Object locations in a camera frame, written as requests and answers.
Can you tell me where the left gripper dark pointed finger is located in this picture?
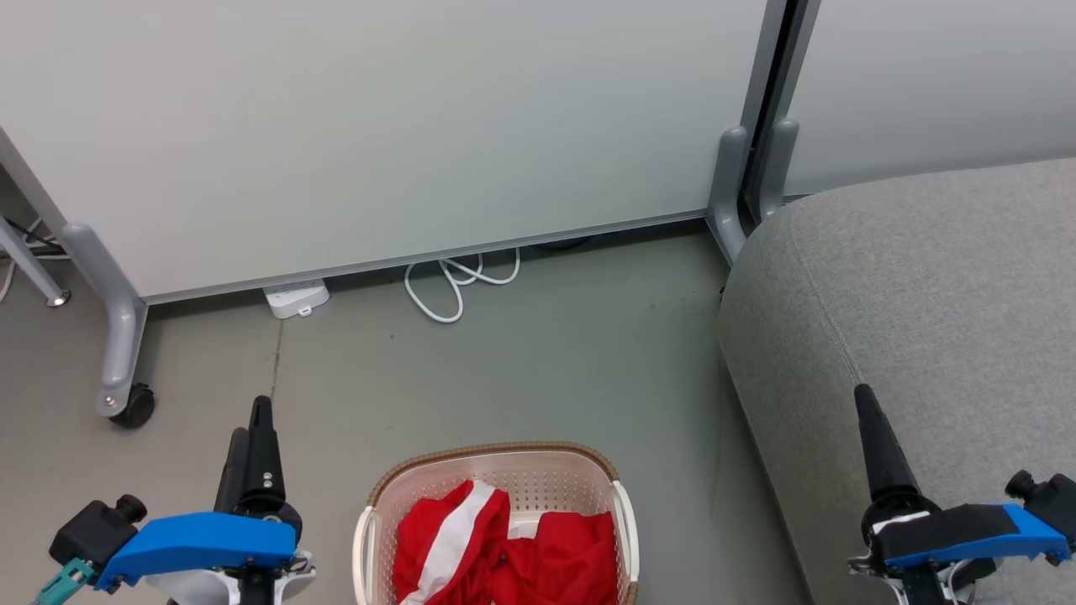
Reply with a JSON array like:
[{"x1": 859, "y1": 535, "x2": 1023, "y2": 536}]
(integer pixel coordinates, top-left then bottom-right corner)
[
  {"x1": 244, "y1": 395, "x2": 288, "y2": 503},
  {"x1": 214, "y1": 427, "x2": 251, "y2": 513}
]

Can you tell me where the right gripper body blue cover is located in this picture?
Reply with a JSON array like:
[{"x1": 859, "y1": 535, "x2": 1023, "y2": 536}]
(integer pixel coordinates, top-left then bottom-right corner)
[{"x1": 847, "y1": 494, "x2": 1074, "y2": 605}]

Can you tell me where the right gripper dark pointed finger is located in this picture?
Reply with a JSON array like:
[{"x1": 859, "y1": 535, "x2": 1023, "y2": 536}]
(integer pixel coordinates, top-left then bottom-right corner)
[{"x1": 853, "y1": 384, "x2": 923, "y2": 506}]

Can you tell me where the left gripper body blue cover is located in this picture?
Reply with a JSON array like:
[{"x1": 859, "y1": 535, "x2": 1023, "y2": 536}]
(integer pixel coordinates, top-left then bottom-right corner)
[{"x1": 95, "y1": 494, "x2": 318, "y2": 605}]

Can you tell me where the red garment broad white stripe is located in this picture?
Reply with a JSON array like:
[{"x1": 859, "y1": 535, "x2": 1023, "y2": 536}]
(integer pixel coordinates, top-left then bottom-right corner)
[{"x1": 392, "y1": 479, "x2": 511, "y2": 605}]

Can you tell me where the grey fabric sofa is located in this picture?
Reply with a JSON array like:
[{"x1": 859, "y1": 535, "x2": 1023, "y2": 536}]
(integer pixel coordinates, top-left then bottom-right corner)
[{"x1": 716, "y1": 157, "x2": 1076, "y2": 605}]

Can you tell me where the black caster wheel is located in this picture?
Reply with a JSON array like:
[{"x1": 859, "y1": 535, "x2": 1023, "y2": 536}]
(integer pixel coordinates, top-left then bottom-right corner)
[{"x1": 109, "y1": 383, "x2": 157, "y2": 430}]

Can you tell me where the white power strip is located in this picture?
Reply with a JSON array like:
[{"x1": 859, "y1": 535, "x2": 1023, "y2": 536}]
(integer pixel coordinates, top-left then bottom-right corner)
[{"x1": 261, "y1": 279, "x2": 331, "y2": 321}]

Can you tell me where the long grey partition leg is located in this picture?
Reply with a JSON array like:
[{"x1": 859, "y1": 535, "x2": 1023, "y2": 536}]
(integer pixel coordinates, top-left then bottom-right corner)
[{"x1": 60, "y1": 222, "x2": 149, "y2": 419}]

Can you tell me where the white laundry basket brown rim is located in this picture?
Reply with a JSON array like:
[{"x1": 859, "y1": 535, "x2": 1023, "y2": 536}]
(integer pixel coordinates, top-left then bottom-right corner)
[{"x1": 352, "y1": 440, "x2": 641, "y2": 605}]

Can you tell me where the slanted grey metal pole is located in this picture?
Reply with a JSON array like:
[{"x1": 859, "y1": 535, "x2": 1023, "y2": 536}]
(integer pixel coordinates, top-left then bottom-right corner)
[{"x1": 0, "y1": 214, "x2": 73, "y2": 308}]

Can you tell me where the wide white partition panel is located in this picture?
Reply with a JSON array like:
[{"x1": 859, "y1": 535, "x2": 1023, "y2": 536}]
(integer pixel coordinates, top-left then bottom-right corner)
[{"x1": 0, "y1": 0, "x2": 789, "y2": 305}]

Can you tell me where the narrow white partition panel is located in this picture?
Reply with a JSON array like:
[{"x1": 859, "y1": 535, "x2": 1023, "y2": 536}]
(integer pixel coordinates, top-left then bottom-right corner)
[{"x1": 778, "y1": 0, "x2": 1076, "y2": 200}]

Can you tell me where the left arm black cable teal plug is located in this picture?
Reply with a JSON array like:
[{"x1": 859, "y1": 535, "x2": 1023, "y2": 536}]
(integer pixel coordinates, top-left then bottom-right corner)
[{"x1": 32, "y1": 557, "x2": 95, "y2": 605}]

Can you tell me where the coiled white power cable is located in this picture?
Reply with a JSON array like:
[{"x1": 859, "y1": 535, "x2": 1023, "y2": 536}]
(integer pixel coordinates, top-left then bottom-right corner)
[{"x1": 403, "y1": 246, "x2": 523, "y2": 325}]

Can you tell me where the thin white floor cable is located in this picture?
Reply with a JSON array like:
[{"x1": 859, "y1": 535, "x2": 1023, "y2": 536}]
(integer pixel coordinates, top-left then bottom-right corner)
[{"x1": 0, "y1": 242, "x2": 72, "y2": 305}]

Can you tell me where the thin black floor cable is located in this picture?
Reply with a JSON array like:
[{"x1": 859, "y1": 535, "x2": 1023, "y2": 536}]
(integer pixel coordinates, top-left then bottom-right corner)
[{"x1": 3, "y1": 216, "x2": 61, "y2": 253}]

